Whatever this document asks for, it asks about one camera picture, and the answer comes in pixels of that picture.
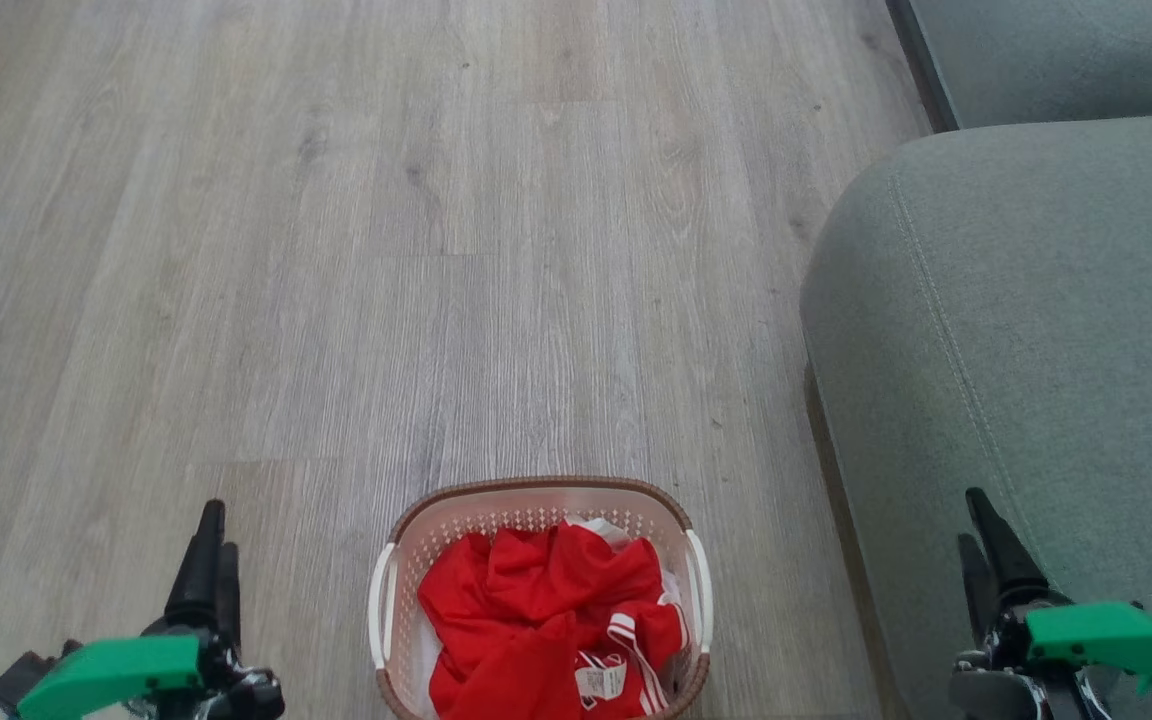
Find white plastic laundry basket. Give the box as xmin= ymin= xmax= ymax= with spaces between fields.
xmin=368 ymin=476 xmax=715 ymax=720

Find plain red garment white hem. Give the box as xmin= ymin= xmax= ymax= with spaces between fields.
xmin=418 ymin=518 xmax=682 ymax=720

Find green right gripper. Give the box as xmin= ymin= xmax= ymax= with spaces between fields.
xmin=948 ymin=488 xmax=1152 ymax=720

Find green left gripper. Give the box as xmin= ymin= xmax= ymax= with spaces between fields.
xmin=18 ymin=500 xmax=285 ymax=720

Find red garment white stripes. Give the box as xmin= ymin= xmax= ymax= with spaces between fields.
xmin=536 ymin=595 xmax=692 ymax=720

